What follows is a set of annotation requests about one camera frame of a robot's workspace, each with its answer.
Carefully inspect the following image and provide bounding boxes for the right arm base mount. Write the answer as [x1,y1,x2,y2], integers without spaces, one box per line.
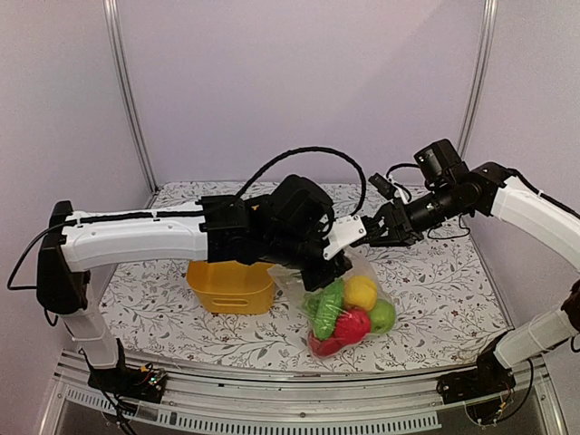
[436,350,516,426]

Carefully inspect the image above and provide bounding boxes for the red toy apple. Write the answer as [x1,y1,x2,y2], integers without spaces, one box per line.
[333,309,371,345]

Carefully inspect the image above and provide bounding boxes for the left aluminium frame post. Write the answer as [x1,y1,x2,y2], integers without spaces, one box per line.
[102,0,159,194]

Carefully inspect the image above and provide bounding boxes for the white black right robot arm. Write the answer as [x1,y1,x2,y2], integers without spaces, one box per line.
[368,215,579,370]

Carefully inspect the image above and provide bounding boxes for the right aluminium frame post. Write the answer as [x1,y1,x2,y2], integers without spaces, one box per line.
[457,0,498,158]

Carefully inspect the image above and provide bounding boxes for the yellow plastic basket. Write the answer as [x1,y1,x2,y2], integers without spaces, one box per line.
[186,261,276,315]

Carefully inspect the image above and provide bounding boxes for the yellow toy apple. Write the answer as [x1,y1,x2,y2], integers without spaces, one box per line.
[343,275,378,312]

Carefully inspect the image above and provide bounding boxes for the aluminium front rail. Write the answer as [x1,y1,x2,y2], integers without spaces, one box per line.
[35,353,567,435]

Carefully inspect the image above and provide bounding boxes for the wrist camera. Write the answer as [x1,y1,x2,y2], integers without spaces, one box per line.
[323,215,367,261]
[368,173,412,204]

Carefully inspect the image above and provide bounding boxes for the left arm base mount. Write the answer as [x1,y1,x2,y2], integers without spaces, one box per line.
[85,339,168,404]

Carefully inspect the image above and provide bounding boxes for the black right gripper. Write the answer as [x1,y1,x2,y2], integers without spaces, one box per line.
[369,181,462,247]

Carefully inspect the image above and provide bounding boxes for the aluminium frame post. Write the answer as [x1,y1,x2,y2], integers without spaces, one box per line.
[457,0,498,158]
[102,0,159,194]

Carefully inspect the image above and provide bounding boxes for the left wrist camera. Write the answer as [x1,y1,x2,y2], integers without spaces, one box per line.
[323,215,367,261]

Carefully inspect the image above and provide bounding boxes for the clear polka dot zip bag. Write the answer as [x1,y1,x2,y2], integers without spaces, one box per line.
[268,250,396,359]

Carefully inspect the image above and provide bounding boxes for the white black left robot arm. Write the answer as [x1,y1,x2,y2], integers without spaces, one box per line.
[36,175,367,393]

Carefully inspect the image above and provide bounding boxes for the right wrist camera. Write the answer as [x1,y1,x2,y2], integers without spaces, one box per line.
[368,173,412,204]

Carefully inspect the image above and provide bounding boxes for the floral white table mat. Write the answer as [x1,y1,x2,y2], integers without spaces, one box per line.
[88,180,516,375]

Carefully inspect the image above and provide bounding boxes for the green toy bitter gourd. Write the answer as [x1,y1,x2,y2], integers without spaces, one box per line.
[313,278,344,340]

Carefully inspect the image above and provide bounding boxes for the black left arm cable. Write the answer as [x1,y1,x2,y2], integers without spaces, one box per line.
[237,145,368,214]

